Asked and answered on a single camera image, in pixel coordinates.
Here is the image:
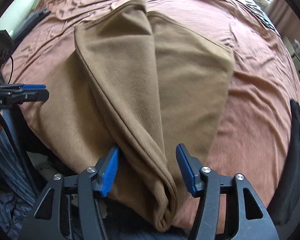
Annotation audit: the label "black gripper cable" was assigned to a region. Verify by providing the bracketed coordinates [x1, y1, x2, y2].
[0, 53, 41, 198]

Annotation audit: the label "striped blue trousers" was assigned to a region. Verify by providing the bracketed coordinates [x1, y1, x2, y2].
[0, 130, 189, 239]

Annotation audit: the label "brown printed t-shirt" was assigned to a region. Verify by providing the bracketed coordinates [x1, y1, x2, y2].
[30, 0, 235, 232]

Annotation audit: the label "black garment on bed edge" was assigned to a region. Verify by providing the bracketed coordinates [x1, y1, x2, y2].
[267, 100, 300, 226]

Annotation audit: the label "terracotta bed blanket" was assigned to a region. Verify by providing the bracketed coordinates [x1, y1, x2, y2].
[2, 0, 300, 229]

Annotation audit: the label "pink curtain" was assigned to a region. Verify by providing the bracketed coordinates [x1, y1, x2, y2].
[266, 0, 300, 44]

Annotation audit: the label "cream padded headboard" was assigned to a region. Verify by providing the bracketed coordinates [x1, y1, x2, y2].
[0, 0, 39, 37]

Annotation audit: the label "grey and black clothes pile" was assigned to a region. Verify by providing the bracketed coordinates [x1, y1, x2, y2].
[12, 8, 51, 46]

